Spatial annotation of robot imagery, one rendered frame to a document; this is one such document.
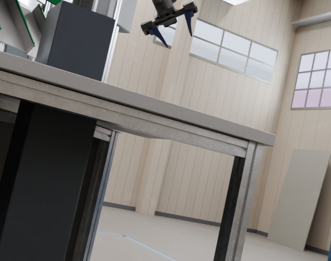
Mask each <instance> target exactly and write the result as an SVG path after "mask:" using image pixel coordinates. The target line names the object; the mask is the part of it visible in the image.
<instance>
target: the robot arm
mask: <svg viewBox="0 0 331 261"><path fill-rule="evenodd" d="M176 1H177V0H152V2H153V4H154V6H155V9H156V11H157V15H156V16H154V19H155V21H154V22H152V20H151V19H149V20H147V21H145V22H142V23H141V29H142V31H143V33H144V34H145V35H149V34H150V35H155V36H157V37H158V38H159V39H160V40H161V41H162V42H163V44H164V45H165V46H166V47H167V48H168V45H167V43H166V41H165V40H164V38H163V36H162V35H161V33H160V31H159V29H158V28H157V26H161V25H163V26H164V27H169V26H170V25H172V24H175V23H177V19H176V18H177V17H179V16H181V15H183V14H184V15H185V19H186V22H187V26H188V29H189V33H190V35H191V37H192V29H191V18H192V17H193V16H194V14H195V13H197V12H198V9H197V5H196V3H195V1H193V0H191V1H188V2H186V3H184V4H183V8H182V9H180V10H177V11H176V10H175V8H174V6H173V3H175V2H176ZM95 3H96V0H73V1H72V4H75V5H78V6H80V7H83V8H86V9H89V10H91V11H94V7H95Z"/></svg>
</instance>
